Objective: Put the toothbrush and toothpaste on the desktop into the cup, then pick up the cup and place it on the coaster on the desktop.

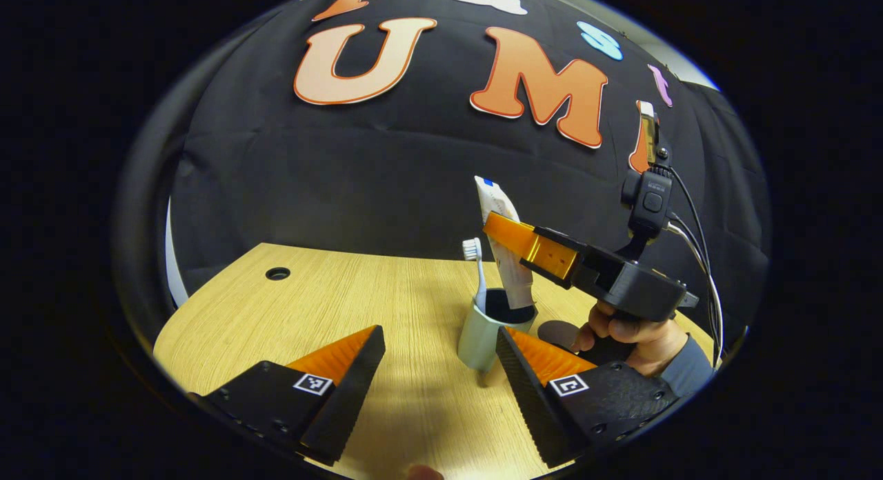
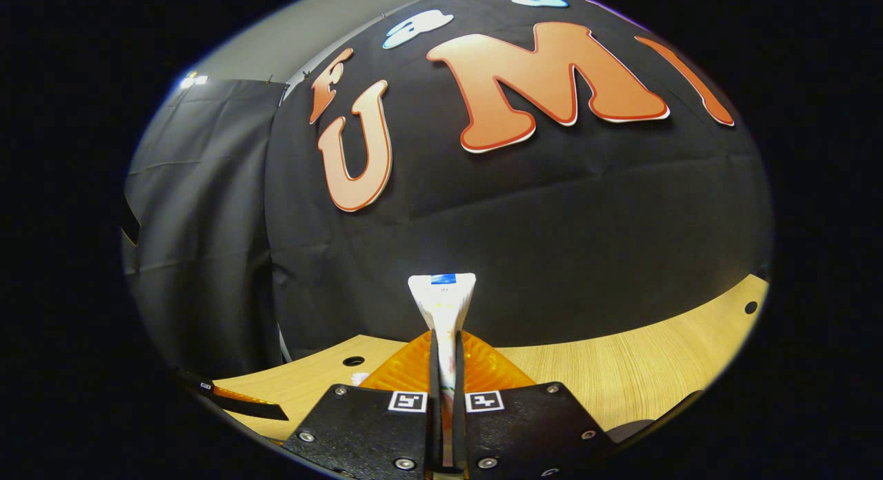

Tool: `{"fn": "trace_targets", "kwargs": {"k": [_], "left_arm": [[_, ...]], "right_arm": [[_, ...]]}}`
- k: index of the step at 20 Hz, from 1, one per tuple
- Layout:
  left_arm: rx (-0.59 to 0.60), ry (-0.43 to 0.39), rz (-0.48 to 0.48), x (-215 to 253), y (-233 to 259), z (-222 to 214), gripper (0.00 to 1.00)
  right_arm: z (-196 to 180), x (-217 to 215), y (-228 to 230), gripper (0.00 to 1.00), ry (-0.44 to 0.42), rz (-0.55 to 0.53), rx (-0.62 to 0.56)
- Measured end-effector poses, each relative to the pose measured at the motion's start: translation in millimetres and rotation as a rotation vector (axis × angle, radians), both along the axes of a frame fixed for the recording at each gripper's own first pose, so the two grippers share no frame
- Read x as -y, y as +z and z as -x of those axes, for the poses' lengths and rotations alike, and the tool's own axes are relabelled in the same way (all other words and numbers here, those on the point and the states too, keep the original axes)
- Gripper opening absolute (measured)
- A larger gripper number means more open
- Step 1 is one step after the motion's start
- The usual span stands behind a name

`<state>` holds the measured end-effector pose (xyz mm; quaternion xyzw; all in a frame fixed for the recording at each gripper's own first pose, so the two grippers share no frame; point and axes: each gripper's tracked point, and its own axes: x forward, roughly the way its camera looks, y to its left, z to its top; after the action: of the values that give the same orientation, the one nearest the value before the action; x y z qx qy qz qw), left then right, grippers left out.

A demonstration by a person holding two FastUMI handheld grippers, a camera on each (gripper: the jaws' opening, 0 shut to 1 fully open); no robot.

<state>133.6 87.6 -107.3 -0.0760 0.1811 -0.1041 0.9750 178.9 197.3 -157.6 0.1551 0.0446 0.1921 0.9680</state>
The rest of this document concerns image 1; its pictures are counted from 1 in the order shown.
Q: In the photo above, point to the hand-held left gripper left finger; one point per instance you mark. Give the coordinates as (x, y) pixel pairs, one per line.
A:
(352, 394)

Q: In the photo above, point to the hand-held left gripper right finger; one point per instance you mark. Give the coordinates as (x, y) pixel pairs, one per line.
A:
(531, 401)

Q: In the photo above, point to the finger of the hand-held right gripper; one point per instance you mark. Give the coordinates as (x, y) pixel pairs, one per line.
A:
(545, 256)

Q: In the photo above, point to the white toothpaste tube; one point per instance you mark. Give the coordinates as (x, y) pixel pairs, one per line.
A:
(514, 276)

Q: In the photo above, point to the white toothbrush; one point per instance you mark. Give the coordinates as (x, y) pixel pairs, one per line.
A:
(481, 287)

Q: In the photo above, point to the dark round coaster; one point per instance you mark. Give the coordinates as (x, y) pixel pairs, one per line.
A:
(555, 332)

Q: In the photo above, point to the wooden desktop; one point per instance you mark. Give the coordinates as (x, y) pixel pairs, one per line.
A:
(345, 307)

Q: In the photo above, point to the black backdrop cloth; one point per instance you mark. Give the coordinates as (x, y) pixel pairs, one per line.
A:
(345, 176)

